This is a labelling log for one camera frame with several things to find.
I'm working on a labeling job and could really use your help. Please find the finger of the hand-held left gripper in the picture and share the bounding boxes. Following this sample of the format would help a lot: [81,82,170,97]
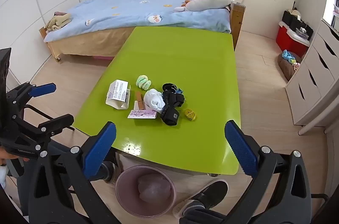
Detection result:
[26,114,75,144]
[7,82,57,108]

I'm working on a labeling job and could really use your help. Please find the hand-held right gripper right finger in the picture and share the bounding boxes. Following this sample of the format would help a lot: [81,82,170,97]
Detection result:
[225,120,313,224]

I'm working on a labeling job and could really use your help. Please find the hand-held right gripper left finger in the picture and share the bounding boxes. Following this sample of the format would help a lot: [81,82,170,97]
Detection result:
[28,121,125,224]

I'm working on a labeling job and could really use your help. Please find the pink trash bin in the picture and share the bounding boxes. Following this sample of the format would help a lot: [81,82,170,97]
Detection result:
[115,165,176,218]

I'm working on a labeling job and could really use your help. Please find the pink printed card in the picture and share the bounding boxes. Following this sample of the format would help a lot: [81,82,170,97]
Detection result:
[128,109,157,119]

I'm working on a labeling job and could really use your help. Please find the white paper box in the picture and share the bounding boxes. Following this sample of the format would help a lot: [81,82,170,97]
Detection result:
[105,79,131,109]

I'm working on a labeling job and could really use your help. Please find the wooden clip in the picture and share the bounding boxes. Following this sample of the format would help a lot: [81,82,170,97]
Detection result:
[135,92,146,110]

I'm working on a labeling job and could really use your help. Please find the white sock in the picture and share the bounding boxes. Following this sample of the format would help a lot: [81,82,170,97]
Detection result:
[143,88,165,114]

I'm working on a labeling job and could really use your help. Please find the person's left hand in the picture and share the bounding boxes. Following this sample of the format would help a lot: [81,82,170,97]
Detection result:
[0,147,30,167]

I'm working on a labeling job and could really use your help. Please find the black slip-on shoe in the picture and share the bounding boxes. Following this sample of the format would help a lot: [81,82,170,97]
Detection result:
[173,179,229,219]

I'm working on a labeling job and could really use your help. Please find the wooden bed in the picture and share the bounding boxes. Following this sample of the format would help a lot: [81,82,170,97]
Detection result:
[39,2,246,63]

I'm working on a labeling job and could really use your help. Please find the folded beige towel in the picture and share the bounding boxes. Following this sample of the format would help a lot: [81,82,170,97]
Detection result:
[45,14,72,32]

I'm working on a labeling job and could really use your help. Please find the white wardrobe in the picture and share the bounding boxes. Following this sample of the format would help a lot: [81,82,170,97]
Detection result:
[0,0,80,82]

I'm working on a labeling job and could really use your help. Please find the brown pet bed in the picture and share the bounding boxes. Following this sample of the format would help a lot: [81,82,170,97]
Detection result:
[278,52,302,82]

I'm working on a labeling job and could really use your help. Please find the white drawer cabinet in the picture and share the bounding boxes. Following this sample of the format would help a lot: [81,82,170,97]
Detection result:
[285,19,339,126]

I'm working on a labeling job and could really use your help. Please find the blue plush toy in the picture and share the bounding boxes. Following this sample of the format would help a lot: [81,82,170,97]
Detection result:
[281,50,295,62]

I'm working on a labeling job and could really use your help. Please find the green table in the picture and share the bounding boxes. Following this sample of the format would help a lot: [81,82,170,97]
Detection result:
[73,26,241,182]

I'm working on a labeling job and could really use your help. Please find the blue printed blanket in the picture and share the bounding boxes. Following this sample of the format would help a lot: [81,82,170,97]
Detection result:
[44,0,231,42]

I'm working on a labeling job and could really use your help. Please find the red storage box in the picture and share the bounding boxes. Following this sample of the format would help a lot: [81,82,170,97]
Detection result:
[275,22,310,56]

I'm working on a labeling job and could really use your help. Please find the black storage bags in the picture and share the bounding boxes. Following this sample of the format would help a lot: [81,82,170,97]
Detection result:
[281,10,314,39]

